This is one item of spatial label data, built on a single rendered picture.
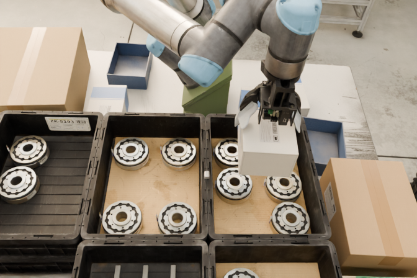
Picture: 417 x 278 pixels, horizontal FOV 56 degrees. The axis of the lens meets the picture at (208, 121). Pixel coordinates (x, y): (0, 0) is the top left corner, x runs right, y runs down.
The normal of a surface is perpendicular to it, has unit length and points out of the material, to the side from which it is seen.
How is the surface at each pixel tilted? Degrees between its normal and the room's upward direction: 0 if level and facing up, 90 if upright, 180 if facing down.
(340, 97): 0
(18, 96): 0
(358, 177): 0
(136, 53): 90
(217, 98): 90
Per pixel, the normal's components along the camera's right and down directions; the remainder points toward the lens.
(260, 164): -0.04, 0.76
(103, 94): 0.05, -0.65
